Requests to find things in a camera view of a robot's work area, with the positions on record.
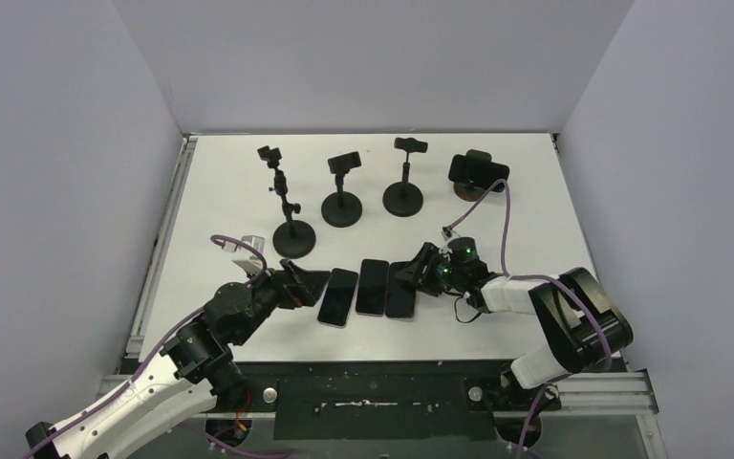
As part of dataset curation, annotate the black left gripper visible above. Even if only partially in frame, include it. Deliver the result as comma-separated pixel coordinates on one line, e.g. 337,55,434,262
231,258,331,346

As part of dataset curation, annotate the silver-edged black phone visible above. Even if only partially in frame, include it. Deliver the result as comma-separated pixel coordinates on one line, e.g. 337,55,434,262
317,269,358,328

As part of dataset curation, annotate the black bent-arm phone stand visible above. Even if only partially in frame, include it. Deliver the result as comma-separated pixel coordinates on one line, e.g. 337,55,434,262
257,145,316,259

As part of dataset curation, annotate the purple cased phone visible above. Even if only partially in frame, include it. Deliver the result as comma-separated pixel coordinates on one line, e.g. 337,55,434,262
355,259,390,317

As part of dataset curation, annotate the black round-base phone stand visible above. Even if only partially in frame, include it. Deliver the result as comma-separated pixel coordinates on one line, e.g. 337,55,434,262
382,137,428,217

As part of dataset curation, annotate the black ball-joint phone stand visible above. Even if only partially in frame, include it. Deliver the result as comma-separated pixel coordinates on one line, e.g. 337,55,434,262
321,151,363,228

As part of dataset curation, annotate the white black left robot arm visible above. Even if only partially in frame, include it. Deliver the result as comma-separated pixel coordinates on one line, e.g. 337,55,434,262
25,259,331,458

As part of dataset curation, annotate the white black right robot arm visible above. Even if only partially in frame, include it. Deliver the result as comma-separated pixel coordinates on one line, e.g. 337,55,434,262
395,237,634,408

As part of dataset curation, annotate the brown-base small phone stand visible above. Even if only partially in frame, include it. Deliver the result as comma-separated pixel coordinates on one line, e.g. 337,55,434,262
453,149,492,202

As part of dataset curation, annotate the black phone on brown stand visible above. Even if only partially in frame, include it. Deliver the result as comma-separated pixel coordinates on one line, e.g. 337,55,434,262
448,155,510,192

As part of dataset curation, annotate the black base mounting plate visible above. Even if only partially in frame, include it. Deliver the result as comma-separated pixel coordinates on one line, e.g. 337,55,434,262
183,360,628,443

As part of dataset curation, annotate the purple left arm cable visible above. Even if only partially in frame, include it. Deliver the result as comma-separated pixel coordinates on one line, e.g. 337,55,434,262
21,234,270,459

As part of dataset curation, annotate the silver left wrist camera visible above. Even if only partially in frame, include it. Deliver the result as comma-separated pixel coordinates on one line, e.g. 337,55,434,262
231,235,265,277

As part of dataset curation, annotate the black thin cable loop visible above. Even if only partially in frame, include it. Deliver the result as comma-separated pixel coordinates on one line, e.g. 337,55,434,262
453,294,488,325

